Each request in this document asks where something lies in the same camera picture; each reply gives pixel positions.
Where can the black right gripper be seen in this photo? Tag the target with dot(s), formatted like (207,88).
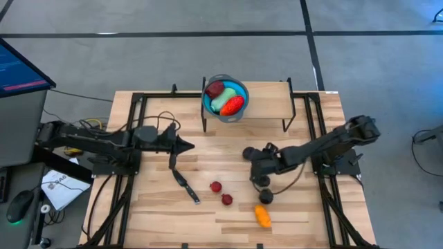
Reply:
(268,162)

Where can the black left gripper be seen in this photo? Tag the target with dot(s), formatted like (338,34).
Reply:
(155,143)

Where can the dark toy avocado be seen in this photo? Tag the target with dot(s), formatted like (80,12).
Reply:
(266,196)

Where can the red toy pomegranate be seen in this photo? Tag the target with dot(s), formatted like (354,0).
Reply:
(215,186)
(227,199)

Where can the orange toy fruit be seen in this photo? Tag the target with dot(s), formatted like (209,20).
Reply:
(263,216)

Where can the green toy fruit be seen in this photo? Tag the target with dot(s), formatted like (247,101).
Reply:
(223,99)

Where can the red toy strawberry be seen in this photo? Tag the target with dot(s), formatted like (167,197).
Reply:
(232,106)

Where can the dark red toy fruit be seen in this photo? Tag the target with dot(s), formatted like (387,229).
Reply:
(214,89)

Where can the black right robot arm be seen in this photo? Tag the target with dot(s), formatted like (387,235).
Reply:
(328,141)

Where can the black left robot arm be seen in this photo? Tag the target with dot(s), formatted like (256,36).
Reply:
(86,140)

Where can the blue collapsible bowl grey rim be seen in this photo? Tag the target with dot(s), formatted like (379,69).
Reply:
(207,103)

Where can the wooden shelf with black legs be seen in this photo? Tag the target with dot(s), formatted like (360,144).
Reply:
(270,100)

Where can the small white label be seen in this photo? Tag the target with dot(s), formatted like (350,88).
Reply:
(331,92)

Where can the white printed booklet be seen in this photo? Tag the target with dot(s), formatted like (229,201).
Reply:
(64,188)

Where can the grey equipment piece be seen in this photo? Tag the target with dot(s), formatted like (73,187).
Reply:
(429,135)

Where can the black round knob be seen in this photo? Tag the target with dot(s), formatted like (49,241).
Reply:
(45,242)

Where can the black computer mouse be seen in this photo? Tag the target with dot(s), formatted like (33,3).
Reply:
(20,205)

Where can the blue screen monitor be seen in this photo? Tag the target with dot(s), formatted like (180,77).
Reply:
(17,74)

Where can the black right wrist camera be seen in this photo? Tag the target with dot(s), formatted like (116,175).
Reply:
(271,147)

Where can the black aluminium table frame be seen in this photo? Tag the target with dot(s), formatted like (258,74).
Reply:
(137,114)

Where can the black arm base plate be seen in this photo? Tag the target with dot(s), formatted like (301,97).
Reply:
(114,167)
(346,166)

